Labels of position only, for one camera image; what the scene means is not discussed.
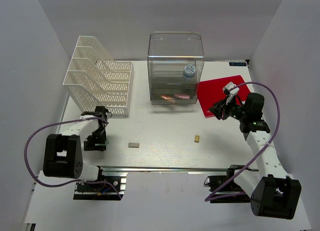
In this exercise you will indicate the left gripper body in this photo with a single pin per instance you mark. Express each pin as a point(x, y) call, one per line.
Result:
point(97, 137)

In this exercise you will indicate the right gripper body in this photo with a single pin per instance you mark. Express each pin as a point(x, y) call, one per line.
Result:
point(232, 109)

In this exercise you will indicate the small yellow sharpener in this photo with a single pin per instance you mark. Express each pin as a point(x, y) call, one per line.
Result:
point(197, 139)

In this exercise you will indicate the blue cleaning gel jar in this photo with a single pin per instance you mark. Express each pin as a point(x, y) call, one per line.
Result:
point(189, 72)

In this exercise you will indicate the clear acrylic drawer organizer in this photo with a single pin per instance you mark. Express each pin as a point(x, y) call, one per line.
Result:
point(168, 53)

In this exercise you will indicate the green translucent stapler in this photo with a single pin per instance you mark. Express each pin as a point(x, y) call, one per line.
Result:
point(106, 142)

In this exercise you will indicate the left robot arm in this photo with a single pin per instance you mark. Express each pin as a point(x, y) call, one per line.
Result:
point(63, 156)

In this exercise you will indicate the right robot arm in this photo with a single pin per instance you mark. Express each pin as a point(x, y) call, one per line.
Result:
point(273, 194)

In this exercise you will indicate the grey eraser block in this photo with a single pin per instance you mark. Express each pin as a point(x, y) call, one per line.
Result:
point(133, 144)

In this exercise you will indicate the dark label sticker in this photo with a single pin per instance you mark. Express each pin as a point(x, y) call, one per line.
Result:
point(237, 64)

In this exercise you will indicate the white plastic file rack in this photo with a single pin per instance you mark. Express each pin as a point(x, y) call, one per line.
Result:
point(94, 79)

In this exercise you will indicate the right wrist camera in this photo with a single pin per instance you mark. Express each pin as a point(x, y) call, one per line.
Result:
point(231, 91)

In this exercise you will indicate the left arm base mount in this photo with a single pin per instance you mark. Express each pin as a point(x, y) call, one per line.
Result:
point(110, 187)

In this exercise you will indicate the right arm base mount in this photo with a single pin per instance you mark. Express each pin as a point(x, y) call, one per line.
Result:
point(229, 194)

